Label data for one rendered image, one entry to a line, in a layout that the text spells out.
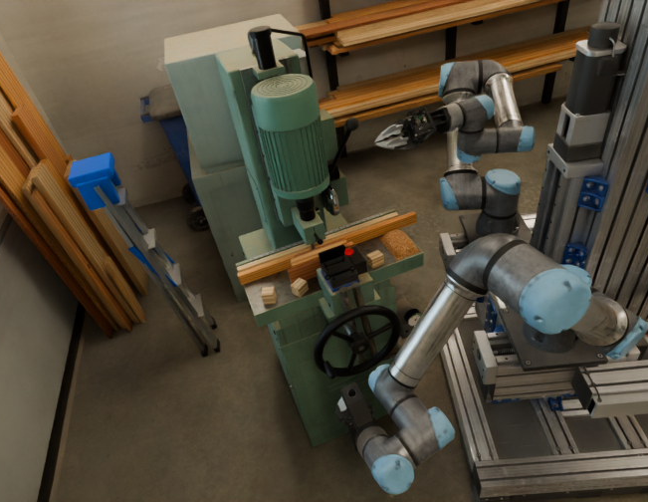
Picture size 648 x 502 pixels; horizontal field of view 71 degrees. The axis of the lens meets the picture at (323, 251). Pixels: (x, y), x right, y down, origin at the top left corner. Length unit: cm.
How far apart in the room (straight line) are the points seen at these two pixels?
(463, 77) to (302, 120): 73
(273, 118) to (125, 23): 243
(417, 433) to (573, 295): 42
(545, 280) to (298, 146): 71
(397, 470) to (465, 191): 98
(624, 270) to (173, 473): 192
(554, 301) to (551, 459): 115
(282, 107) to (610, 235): 95
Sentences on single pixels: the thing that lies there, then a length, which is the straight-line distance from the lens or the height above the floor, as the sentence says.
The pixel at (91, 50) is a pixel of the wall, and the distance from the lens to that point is 363.
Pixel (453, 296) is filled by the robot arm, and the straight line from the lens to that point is 97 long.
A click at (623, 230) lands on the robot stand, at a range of 148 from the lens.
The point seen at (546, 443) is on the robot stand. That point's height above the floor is 21.
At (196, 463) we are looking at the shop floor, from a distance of 229.
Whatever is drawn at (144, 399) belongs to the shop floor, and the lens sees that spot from 259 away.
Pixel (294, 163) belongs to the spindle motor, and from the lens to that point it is 128.
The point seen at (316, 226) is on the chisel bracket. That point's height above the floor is 106.
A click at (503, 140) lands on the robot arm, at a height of 124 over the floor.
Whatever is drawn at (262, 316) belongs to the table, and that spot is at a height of 89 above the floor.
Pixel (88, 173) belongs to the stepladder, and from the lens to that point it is 199.
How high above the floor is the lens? 192
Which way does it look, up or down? 40 degrees down
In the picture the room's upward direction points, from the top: 10 degrees counter-clockwise
